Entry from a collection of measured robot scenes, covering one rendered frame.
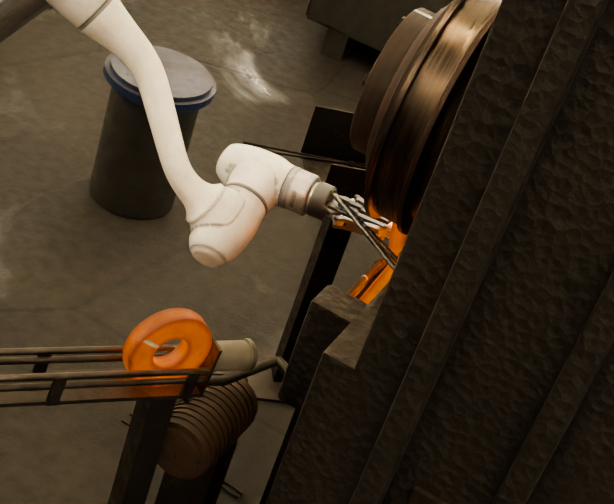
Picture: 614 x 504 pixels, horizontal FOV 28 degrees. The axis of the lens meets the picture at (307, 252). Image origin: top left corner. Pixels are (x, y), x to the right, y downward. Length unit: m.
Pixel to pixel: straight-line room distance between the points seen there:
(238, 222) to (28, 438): 0.79
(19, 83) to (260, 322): 1.29
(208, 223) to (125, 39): 0.39
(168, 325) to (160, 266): 1.46
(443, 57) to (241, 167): 0.65
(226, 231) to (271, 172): 0.17
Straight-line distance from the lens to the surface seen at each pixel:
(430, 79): 2.05
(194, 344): 2.15
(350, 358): 1.98
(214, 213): 2.46
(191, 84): 3.56
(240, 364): 2.22
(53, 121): 4.08
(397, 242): 2.48
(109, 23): 2.48
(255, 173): 2.55
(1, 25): 2.75
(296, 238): 3.83
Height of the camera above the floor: 2.06
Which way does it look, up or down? 33 degrees down
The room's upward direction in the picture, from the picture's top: 19 degrees clockwise
